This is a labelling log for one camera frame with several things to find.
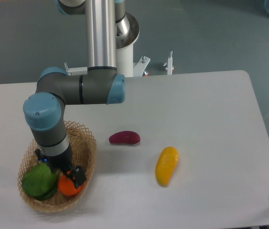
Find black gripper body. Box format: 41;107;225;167
41;145;74;173

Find orange fruit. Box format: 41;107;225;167
58;175;83;197

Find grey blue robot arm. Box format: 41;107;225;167
23;0;126;187

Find woven wicker basket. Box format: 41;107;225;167
18;121;97;213

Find green bok choy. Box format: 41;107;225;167
21;163;59;200

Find purple sweet potato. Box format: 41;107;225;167
109;131;141;145

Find yellow mango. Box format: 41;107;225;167
155;146;179;187

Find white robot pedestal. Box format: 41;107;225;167
116;12;140;77

